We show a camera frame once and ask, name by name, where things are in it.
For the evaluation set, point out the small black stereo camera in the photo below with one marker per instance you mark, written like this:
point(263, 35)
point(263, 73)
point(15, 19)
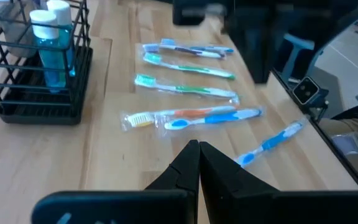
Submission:
point(304, 90)

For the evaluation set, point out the blue mouthwash bottle white cap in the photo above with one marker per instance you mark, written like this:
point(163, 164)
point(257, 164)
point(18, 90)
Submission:
point(61, 15)
point(50, 62)

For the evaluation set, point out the pale blue stool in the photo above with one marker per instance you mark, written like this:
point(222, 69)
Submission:
point(297, 43)

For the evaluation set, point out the blue toothbrush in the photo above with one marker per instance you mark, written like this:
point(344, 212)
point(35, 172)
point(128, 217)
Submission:
point(272, 143)
point(211, 48)
point(219, 118)

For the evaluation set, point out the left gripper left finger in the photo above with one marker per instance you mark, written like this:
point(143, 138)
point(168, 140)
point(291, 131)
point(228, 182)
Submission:
point(179, 186)

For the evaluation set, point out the clear badge holder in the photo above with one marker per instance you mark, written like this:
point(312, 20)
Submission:
point(348, 144)

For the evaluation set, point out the purple toothbrush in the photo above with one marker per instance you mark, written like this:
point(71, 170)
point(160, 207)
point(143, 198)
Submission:
point(185, 51)

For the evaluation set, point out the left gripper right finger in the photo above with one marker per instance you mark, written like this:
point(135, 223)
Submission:
point(225, 186)

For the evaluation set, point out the green toothbrush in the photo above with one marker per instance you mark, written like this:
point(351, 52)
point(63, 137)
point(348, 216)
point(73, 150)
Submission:
point(194, 89)
point(194, 69)

